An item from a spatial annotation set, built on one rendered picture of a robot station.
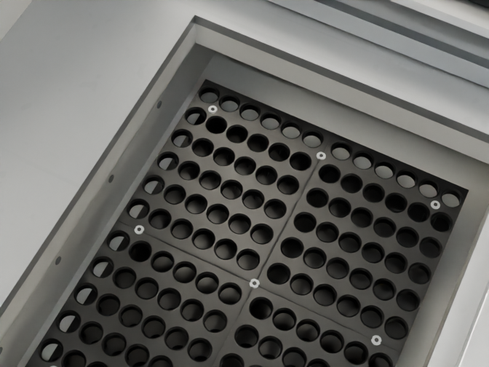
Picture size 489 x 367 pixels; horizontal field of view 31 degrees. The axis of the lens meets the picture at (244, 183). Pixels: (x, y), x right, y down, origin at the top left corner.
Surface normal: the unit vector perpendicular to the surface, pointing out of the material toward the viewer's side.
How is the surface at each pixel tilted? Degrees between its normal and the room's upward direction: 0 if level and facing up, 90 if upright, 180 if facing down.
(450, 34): 90
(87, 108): 0
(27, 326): 90
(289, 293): 0
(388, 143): 0
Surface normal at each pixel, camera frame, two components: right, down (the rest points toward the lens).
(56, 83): 0.03, -0.48
